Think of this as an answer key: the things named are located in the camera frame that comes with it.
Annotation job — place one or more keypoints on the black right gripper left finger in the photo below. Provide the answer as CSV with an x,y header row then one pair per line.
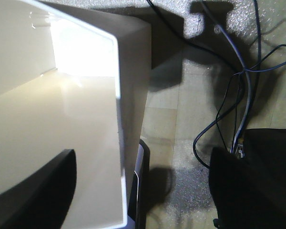
x,y
42,200

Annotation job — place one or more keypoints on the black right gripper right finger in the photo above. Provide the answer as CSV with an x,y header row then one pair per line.
x,y
137,208

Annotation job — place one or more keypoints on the white plastic trash bin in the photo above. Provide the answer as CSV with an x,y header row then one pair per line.
x,y
76,79

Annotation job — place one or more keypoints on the black box on floor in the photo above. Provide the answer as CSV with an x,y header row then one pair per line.
x,y
250,193

